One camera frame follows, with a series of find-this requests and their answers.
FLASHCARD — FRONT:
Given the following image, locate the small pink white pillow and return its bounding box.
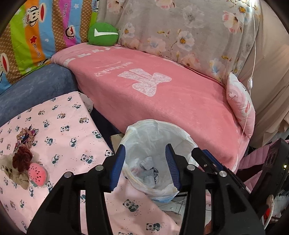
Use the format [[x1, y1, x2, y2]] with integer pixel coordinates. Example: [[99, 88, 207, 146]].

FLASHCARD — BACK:
[[226, 73, 255, 138]]

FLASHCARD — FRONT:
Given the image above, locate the beige patterned scrunchie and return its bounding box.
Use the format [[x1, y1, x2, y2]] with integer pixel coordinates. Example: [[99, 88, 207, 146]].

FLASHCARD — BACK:
[[13, 126, 39, 152]]

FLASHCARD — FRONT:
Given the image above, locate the beige curtain fabric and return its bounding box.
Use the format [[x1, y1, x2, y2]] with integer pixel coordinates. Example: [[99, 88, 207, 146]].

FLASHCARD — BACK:
[[238, 1, 288, 148]]

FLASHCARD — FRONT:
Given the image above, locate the white cable with switch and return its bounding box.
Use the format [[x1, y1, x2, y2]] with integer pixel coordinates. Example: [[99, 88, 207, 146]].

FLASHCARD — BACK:
[[240, 0, 258, 138]]

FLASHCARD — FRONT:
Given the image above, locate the white-lined trash bin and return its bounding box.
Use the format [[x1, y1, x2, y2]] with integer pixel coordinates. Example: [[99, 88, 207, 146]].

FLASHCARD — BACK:
[[120, 119, 198, 203]]

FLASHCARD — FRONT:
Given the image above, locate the green round plush cushion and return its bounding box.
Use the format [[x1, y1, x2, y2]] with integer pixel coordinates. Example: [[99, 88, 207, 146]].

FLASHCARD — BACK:
[[87, 22, 118, 46]]

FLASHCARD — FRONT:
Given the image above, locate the pink puffer jacket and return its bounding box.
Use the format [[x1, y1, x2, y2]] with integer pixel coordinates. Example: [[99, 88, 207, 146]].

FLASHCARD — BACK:
[[237, 142, 274, 193]]

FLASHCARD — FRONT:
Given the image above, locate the beige sheer mesh cloth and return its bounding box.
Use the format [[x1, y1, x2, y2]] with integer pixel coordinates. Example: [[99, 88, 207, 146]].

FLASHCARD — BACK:
[[0, 154, 29, 190]]

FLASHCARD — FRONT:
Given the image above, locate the grey floral quilt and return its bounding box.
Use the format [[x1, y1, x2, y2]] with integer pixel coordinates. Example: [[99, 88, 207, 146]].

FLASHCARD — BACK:
[[98, 1, 261, 83]]

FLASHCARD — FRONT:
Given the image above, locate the colourful monkey print pillow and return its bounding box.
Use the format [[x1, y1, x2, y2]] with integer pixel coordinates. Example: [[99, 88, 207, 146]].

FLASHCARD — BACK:
[[1, 0, 99, 93]]

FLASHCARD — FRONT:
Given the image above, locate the dark red velvet scrunchie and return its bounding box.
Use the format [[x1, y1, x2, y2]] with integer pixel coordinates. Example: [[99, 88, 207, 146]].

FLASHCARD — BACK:
[[12, 146, 33, 172]]

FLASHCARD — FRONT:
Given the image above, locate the pink watermelon sponge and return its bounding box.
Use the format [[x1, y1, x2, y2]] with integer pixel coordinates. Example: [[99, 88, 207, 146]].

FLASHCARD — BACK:
[[28, 163, 48, 187]]

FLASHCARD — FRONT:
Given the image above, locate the pink bow print blanket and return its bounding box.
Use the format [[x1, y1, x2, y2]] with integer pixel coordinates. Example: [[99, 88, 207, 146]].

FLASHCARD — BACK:
[[51, 43, 249, 171]]

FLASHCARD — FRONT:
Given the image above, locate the pink panda print sheet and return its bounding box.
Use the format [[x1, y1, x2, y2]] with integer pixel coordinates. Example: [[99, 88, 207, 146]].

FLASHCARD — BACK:
[[1, 91, 179, 234]]

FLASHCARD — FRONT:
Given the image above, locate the blue-grey velvet cushion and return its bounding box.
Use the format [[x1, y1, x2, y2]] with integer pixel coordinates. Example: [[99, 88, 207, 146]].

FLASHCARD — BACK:
[[1, 64, 78, 125]]

